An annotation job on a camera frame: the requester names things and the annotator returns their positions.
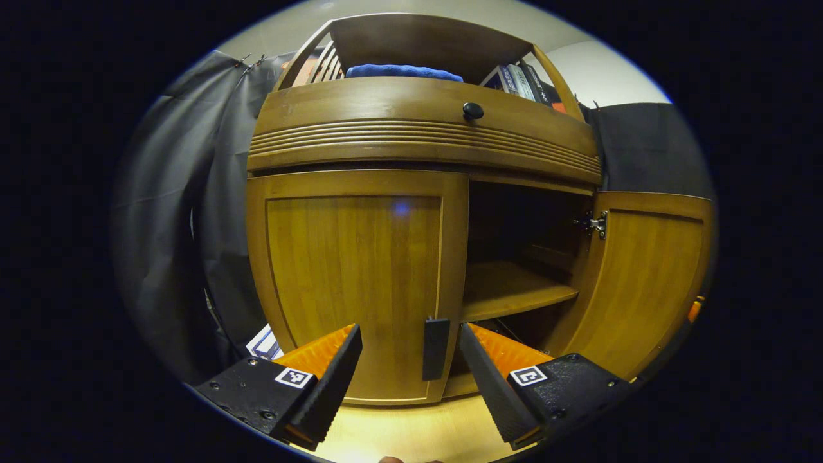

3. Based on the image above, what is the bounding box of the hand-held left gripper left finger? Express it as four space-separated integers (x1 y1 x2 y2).
193 323 363 451

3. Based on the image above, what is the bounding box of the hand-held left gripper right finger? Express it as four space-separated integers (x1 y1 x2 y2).
459 323 634 449

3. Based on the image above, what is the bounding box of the wooden shoe cabinet door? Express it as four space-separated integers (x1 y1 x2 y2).
547 191 716 381
246 170 470 406

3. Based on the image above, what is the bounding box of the black door handle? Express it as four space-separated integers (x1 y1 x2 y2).
422 316 451 381

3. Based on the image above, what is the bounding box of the wooden double-door shoe cabinet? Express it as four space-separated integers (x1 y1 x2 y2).
246 13 605 407

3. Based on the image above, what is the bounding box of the wooden inner cabinet shelf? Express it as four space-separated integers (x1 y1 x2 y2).
462 260 579 322

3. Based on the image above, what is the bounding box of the metal door hinge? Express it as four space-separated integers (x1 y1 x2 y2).
574 210 609 241

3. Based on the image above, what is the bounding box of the white standing book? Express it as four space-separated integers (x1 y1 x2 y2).
246 323 277 358

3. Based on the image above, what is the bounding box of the black backdrop cloth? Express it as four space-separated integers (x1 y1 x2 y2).
111 50 714 386

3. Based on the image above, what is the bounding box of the black spine book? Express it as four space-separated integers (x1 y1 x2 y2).
520 61 554 104

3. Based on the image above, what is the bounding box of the white spine book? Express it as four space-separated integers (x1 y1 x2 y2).
505 63 538 102

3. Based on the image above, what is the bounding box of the book with dark picture cover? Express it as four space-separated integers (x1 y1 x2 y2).
481 64 515 91

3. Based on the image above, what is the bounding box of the blue folded towel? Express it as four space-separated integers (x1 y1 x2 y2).
345 63 464 83

